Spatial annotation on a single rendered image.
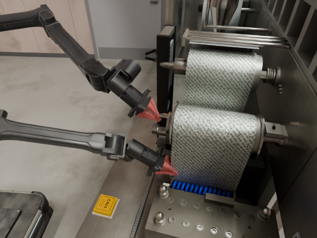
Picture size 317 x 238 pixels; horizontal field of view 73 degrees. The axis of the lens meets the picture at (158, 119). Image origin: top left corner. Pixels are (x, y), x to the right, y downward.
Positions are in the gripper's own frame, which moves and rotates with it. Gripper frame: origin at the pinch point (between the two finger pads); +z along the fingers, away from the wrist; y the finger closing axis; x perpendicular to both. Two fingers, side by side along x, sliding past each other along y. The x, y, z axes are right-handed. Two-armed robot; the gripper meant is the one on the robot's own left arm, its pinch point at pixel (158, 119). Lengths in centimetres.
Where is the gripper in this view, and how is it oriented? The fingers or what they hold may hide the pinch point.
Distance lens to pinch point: 72.3
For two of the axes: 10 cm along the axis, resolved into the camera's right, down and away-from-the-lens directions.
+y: -2.4, 6.1, -7.5
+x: 6.3, -4.9, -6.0
